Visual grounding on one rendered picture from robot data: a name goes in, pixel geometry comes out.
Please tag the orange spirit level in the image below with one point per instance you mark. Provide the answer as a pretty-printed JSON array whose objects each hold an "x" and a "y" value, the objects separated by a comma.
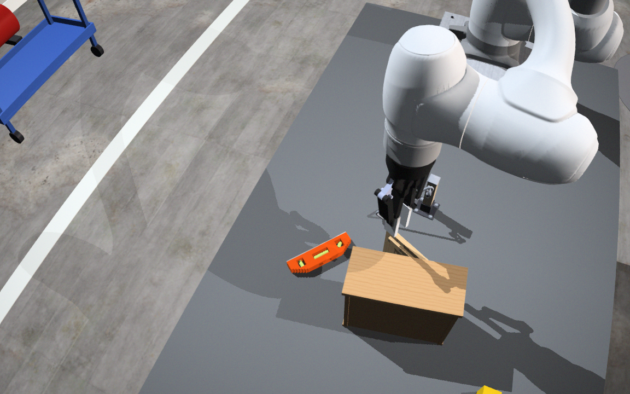
[{"x": 320, "y": 254}]

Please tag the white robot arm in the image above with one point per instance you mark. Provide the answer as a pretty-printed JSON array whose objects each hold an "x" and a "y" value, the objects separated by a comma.
[{"x": 526, "y": 123}]

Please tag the brown wooden cabinet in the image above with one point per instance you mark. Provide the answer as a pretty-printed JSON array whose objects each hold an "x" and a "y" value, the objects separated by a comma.
[{"x": 410, "y": 296}]

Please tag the yellow tape measure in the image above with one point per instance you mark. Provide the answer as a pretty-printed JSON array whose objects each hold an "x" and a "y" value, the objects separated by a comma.
[{"x": 487, "y": 390}]

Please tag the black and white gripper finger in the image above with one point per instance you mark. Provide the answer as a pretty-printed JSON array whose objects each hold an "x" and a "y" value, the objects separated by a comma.
[
  {"x": 409, "y": 200},
  {"x": 393, "y": 204}
]

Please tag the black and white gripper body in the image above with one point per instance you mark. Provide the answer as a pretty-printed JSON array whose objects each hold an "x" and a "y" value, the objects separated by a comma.
[{"x": 399, "y": 174}]

